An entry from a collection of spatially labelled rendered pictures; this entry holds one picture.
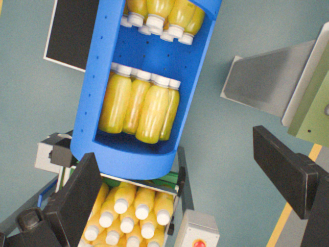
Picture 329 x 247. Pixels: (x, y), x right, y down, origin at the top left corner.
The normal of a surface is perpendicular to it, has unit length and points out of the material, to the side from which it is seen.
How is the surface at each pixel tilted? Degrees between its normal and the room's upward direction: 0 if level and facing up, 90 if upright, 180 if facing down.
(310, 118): 5
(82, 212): 91
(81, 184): 91
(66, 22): 0
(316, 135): 5
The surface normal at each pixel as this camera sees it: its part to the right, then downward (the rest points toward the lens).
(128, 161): 0.19, 0.26
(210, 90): -0.03, 0.19
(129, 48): 0.48, 0.31
